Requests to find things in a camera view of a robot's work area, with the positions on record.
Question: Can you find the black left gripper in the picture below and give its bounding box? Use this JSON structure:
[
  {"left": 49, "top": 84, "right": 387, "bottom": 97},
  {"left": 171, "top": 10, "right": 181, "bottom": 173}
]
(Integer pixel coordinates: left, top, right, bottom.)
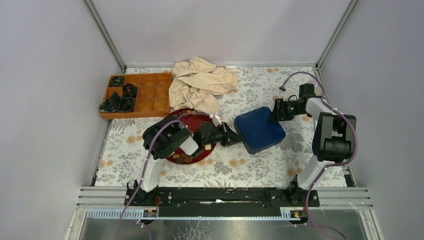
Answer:
[{"left": 201, "top": 121, "right": 244, "bottom": 147}]

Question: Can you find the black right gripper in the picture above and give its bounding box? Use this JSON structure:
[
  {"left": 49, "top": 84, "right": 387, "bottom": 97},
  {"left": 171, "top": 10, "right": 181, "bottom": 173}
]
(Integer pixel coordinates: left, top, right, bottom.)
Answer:
[{"left": 266, "top": 99, "right": 306, "bottom": 123}]

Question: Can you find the navy box lid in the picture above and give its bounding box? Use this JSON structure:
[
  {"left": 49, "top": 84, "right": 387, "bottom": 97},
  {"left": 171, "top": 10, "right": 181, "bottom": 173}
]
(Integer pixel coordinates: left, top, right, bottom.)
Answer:
[{"left": 233, "top": 106, "right": 286, "bottom": 155}]

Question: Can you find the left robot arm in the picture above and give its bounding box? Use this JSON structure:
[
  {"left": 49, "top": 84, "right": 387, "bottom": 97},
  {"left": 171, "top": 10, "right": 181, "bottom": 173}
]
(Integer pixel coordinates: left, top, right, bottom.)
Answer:
[{"left": 134, "top": 116, "right": 244, "bottom": 206}]

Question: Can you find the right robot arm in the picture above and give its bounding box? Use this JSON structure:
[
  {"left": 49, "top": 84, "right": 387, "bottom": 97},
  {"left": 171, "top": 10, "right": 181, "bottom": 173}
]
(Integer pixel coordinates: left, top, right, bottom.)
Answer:
[{"left": 268, "top": 83, "right": 358, "bottom": 206}]

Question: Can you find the red round tray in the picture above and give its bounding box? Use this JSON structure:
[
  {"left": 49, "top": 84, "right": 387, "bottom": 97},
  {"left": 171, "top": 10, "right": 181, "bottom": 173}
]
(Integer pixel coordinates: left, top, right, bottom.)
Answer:
[{"left": 166, "top": 108, "right": 216, "bottom": 165}]

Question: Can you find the beige crumpled cloth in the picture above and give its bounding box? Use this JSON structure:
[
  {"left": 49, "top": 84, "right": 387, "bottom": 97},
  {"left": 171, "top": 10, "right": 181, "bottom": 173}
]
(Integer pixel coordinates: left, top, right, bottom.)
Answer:
[{"left": 168, "top": 57, "right": 239, "bottom": 114}]

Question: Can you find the wooden compartment tray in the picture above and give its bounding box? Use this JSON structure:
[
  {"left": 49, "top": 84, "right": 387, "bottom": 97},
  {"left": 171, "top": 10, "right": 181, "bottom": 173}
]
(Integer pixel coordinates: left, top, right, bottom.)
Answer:
[{"left": 99, "top": 72, "right": 173, "bottom": 120}]

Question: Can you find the floral tablecloth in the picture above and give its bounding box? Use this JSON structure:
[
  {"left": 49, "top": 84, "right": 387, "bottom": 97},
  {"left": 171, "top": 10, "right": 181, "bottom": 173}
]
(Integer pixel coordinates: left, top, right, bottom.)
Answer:
[{"left": 94, "top": 66, "right": 315, "bottom": 187}]

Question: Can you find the dark rolled tie patterned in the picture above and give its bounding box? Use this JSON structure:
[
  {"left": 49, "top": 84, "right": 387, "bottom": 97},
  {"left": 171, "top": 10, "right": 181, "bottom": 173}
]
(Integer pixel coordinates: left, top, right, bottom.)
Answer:
[{"left": 117, "top": 96, "right": 136, "bottom": 113}]

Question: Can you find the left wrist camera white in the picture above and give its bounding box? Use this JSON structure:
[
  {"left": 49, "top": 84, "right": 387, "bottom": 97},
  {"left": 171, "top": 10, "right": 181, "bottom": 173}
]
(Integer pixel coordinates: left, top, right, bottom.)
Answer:
[{"left": 209, "top": 110, "right": 223, "bottom": 127}]

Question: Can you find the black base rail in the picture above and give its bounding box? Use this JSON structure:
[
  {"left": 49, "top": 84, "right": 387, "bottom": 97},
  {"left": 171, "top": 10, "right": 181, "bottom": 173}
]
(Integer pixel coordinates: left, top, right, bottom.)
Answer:
[{"left": 124, "top": 186, "right": 320, "bottom": 217}]

